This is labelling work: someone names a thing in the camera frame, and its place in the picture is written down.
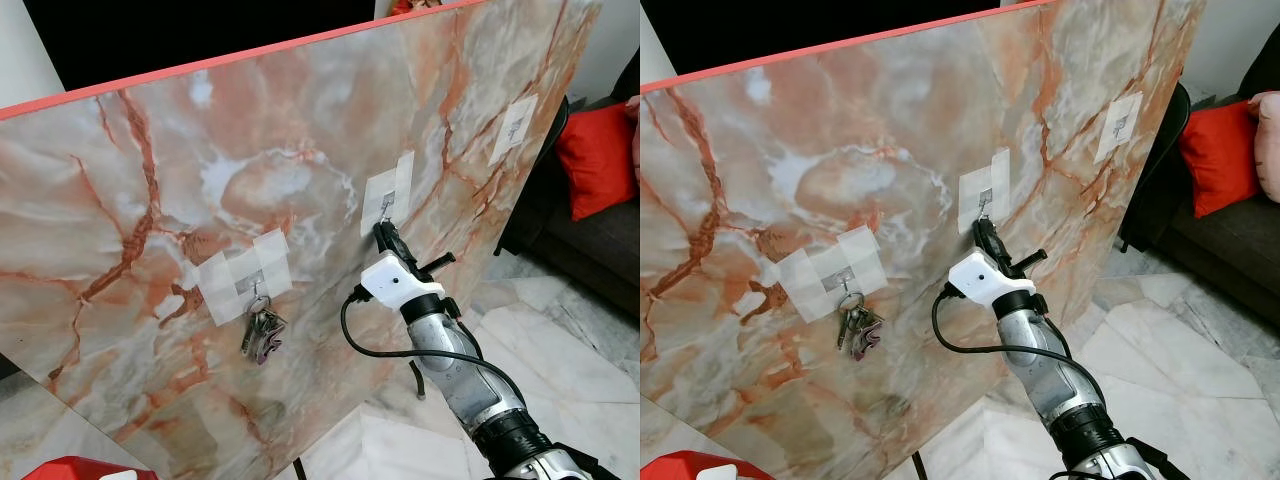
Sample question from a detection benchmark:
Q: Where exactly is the bunch of keys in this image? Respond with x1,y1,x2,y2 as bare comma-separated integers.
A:
835,289,887,360
240,294,291,367

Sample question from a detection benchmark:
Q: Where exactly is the dark grey sofa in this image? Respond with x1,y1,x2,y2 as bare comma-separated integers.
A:
1117,40,1280,329
495,48,641,323

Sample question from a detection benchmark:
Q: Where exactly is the red cushion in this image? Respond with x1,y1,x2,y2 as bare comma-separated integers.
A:
1178,98,1264,220
555,100,640,223

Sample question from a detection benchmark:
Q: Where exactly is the orange marble board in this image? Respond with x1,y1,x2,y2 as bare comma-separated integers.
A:
640,0,1207,477
0,0,603,477

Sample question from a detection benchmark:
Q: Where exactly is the pink cushion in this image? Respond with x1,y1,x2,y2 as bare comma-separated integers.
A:
627,95,641,187
1250,90,1280,206

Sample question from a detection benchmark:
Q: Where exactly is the large black screen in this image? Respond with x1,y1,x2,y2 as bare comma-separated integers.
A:
24,0,377,92
640,0,1003,85

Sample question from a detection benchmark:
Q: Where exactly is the red plastic stool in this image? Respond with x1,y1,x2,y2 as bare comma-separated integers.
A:
22,455,159,480
655,450,763,480

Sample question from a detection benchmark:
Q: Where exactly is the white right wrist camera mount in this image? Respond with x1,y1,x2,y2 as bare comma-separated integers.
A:
947,250,1037,321
357,253,447,323

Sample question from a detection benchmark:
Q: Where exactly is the white taped wall hook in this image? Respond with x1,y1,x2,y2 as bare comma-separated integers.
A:
1093,92,1145,165
489,95,542,167
197,228,294,327
778,225,887,324
958,148,1014,236
360,150,417,239

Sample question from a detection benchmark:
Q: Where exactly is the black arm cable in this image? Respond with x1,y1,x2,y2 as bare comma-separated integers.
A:
340,284,527,413
931,282,1113,417

